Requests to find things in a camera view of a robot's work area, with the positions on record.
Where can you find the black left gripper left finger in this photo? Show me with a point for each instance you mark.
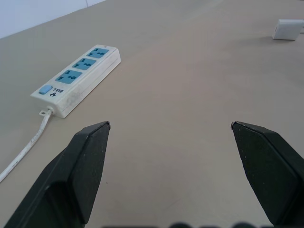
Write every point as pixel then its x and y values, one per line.
pixel 71 171

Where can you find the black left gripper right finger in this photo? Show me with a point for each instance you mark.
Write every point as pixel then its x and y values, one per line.
pixel 273 171

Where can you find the white power strip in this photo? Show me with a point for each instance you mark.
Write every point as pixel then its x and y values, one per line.
pixel 78 78

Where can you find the white power adapter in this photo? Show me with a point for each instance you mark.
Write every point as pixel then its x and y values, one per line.
pixel 286 29

